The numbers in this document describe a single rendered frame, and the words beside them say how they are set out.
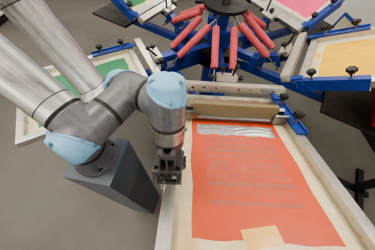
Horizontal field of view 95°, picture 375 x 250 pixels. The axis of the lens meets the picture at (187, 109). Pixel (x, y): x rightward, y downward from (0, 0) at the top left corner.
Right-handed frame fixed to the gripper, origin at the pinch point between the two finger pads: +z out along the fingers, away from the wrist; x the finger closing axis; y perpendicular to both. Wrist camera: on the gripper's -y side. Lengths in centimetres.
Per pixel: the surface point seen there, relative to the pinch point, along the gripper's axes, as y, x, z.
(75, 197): -52, -97, 118
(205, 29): -97, 14, -26
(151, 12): -128, -29, -32
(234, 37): -90, 33, -24
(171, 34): -143, -14, -13
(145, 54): -95, -28, -8
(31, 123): -44, -86, 19
